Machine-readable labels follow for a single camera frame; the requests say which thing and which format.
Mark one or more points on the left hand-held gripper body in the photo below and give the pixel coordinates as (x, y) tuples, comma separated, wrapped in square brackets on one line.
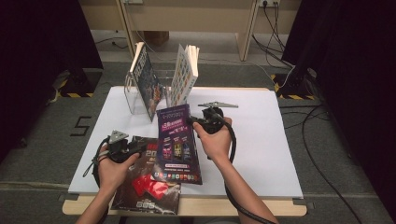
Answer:
[(120, 151)]

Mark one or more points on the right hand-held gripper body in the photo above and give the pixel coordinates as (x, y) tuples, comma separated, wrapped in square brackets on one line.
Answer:
[(214, 123)]

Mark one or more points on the magazine with purple back cover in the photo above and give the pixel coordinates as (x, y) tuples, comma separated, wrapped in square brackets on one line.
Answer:
[(174, 146)]

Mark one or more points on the clear acrylic book rack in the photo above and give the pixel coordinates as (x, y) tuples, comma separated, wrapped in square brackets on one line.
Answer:
[(132, 99)]

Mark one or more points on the white book with picture grid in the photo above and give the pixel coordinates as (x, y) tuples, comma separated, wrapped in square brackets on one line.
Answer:
[(183, 77)]

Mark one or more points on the black and red magazine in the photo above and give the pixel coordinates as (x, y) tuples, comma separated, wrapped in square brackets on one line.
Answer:
[(146, 199)]

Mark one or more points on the dark illustrated magazine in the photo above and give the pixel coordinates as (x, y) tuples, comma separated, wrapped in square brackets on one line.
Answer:
[(149, 87)]

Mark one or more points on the person's right hand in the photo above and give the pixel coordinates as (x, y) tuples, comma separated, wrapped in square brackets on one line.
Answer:
[(216, 146)]

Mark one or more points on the person's left hand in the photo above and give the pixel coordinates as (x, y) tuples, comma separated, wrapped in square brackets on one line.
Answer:
[(113, 175)]

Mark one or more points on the white table cover sheet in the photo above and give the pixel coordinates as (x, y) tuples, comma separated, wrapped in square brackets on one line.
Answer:
[(264, 149)]

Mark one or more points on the black stand base striped tape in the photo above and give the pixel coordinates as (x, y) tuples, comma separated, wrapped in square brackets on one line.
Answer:
[(292, 84), (70, 85)]

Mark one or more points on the wooden table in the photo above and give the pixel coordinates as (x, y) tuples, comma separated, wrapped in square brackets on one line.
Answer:
[(202, 207)]

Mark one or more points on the pale cloth strip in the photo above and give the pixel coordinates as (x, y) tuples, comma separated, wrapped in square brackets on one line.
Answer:
[(60, 81)]

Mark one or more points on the beige desk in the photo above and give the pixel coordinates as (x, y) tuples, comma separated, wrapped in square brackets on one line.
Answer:
[(193, 15)]

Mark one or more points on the black curtain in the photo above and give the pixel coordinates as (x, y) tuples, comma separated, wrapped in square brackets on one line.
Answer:
[(31, 62), (358, 77)]

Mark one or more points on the grey table bracket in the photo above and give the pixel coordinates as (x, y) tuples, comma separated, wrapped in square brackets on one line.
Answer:
[(303, 203), (63, 197)]

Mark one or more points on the white wall socket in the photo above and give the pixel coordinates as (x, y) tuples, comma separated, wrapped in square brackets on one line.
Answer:
[(269, 3)]

